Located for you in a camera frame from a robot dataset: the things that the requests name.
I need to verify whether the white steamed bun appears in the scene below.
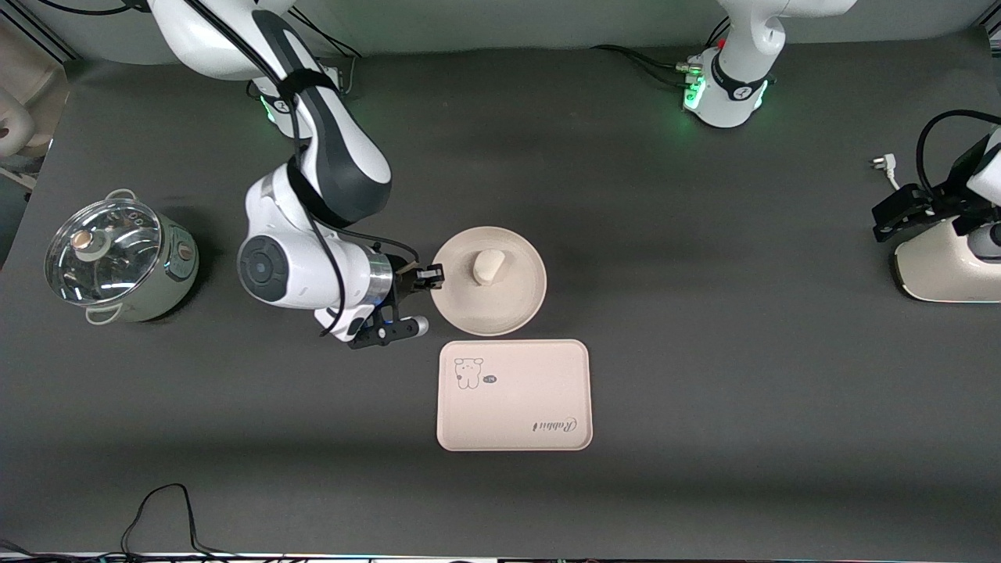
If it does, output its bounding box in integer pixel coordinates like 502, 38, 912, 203
472, 249, 508, 287

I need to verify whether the round cream plate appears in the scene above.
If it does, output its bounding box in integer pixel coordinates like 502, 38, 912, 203
431, 226, 547, 337

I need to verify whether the cream tray with rabbit print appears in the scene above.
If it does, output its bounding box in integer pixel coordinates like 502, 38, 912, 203
436, 339, 594, 453

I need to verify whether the cream toaster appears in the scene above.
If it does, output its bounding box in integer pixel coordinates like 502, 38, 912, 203
894, 215, 1001, 303

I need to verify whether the green electric cooking pot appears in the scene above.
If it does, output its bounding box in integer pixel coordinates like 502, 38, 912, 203
84, 188, 200, 325

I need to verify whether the beige background object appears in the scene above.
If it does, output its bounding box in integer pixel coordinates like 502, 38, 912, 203
0, 20, 71, 171

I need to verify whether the white toaster power cord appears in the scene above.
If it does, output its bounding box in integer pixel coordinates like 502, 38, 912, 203
871, 154, 910, 194

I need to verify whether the black right arm base cable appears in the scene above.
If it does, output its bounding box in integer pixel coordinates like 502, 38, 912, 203
289, 8, 364, 99

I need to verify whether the black arm base cable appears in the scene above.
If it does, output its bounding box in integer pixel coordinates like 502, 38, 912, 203
289, 8, 364, 99
590, 16, 702, 91

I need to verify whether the black left arm base cable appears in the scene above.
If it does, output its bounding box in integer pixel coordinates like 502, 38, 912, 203
590, 16, 702, 91

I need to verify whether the black looped cable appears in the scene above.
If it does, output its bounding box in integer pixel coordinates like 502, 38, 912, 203
121, 483, 235, 561

